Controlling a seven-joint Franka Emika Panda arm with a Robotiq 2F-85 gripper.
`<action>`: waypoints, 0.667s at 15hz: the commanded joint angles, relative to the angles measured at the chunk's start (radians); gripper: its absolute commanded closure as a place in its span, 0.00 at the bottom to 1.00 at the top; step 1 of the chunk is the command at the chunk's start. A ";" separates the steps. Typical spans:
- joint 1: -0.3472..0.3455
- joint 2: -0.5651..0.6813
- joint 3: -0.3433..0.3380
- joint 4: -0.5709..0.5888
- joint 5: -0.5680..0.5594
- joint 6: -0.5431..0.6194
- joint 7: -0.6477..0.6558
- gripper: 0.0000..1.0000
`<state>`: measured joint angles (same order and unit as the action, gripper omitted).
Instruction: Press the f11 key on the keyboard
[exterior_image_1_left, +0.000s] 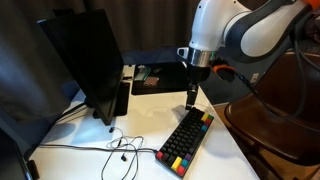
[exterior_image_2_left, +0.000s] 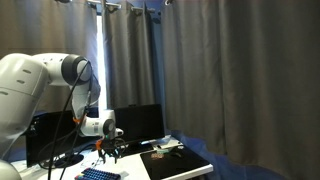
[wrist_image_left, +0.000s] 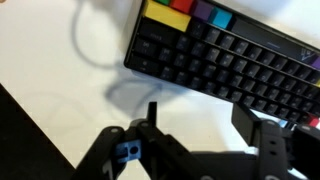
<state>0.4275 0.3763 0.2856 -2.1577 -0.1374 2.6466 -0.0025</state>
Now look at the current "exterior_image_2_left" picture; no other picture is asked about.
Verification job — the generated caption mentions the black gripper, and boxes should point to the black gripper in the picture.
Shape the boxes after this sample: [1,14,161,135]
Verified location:
[98,136,126,165]

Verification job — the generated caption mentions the blue mechanical keyboard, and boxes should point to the blue mechanical keyboard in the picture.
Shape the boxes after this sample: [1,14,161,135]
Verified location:
[73,167,122,180]

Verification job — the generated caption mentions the colourful sticker patch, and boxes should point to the colourful sticker patch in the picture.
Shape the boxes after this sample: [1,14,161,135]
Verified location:
[150,152,165,160]

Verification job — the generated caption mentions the black monitor with square foot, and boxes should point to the black monitor with square foot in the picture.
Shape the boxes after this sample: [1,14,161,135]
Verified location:
[112,103,166,158]

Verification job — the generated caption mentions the black desk mat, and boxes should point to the black desk mat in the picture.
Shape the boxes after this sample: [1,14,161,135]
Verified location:
[139,146,211,180]

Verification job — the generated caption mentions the black monitor with round foot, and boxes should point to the black monitor with round foot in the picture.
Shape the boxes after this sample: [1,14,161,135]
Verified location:
[25,106,101,169]

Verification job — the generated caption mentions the grey curtain beside window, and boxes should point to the grey curtain beside window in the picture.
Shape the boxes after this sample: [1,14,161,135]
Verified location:
[0,0,100,114]

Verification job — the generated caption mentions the wide grey curtain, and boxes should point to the wide grey curtain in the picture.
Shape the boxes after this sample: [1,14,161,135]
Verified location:
[161,0,320,180]

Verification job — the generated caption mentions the orange cable connector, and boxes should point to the orange cable connector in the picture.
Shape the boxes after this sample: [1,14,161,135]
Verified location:
[95,138,104,152]

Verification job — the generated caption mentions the black camera on stand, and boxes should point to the black camera on stand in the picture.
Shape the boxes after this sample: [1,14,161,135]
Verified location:
[19,111,48,140]

